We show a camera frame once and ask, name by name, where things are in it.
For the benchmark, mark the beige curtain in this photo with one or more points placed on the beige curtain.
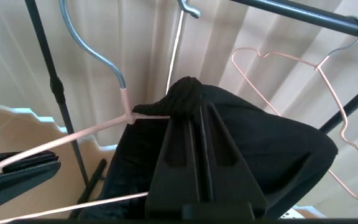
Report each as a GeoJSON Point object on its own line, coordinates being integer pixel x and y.
{"type": "Point", "coordinates": [141, 46]}

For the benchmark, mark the black clothes rack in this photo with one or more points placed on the black clothes rack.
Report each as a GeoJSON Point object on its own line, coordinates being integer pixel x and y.
{"type": "Point", "coordinates": [306, 14]}

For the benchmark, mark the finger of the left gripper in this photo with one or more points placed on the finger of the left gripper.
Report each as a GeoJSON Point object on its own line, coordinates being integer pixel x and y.
{"type": "Point", "coordinates": [26, 160]}
{"type": "Point", "coordinates": [17, 186]}

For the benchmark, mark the black shorts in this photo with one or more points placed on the black shorts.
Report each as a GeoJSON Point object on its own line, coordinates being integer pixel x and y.
{"type": "Point", "coordinates": [275, 140]}

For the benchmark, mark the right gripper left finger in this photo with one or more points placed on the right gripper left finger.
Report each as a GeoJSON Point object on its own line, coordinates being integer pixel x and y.
{"type": "Point", "coordinates": [172, 174]}

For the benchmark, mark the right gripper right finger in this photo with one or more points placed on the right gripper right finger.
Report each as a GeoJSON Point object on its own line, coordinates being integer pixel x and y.
{"type": "Point", "coordinates": [232, 177]}

